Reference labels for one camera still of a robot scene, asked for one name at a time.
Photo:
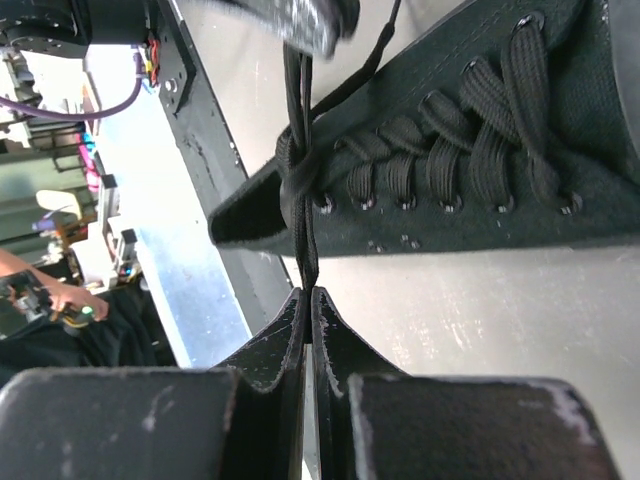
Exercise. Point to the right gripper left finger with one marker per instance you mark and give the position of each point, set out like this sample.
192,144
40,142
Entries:
239,420

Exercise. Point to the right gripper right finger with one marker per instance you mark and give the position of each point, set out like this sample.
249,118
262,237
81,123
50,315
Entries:
375,421

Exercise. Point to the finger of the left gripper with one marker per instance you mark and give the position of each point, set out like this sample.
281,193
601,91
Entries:
315,27

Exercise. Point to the black sneaker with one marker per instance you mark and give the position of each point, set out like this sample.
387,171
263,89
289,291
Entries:
591,147

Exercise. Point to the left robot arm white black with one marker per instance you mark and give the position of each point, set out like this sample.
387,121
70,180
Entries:
67,28

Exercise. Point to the operator forearm background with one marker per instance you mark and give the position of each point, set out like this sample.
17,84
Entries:
11,264

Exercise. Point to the operator hand background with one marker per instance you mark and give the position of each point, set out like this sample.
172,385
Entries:
63,296

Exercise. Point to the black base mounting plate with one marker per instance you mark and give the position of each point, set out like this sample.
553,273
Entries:
256,284

